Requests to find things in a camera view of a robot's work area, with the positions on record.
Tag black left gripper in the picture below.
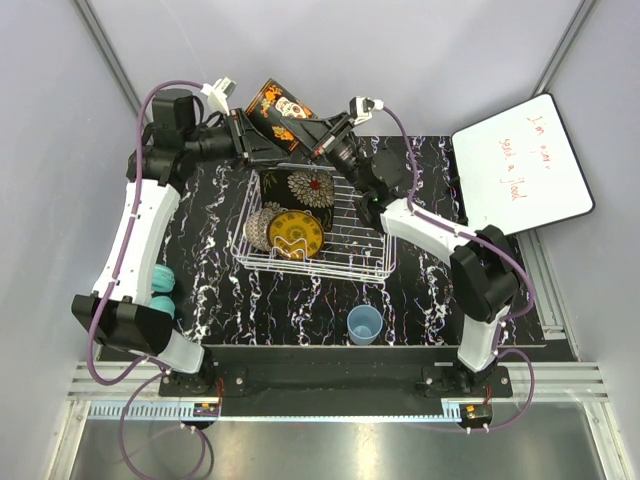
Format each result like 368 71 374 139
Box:
185 107 289 171

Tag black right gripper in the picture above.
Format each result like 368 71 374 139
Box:
276 114 369 197

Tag red black lacquer bowl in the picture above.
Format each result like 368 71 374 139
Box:
244 78 317 153

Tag black floral square plate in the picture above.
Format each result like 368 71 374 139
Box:
259 169 335 232

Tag beige red patterned bowl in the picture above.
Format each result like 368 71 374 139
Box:
243 208 277 252

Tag white wire dish rack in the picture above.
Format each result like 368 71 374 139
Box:
231 164 396 283

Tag yellow patterned plate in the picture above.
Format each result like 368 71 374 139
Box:
267 210 325 261

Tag light blue plastic cup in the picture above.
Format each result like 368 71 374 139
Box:
346 305 384 346

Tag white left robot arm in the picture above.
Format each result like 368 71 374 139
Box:
71 80 314 396

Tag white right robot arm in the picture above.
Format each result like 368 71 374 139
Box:
279 112 526 397

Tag teal cat ear headphones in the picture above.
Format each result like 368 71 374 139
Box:
149 264 176 319

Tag white whiteboard with red writing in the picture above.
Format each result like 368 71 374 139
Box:
451 93 595 235

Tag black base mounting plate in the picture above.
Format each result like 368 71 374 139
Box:
159 346 513 422

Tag aluminium rail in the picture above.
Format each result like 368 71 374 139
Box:
66 362 608 410

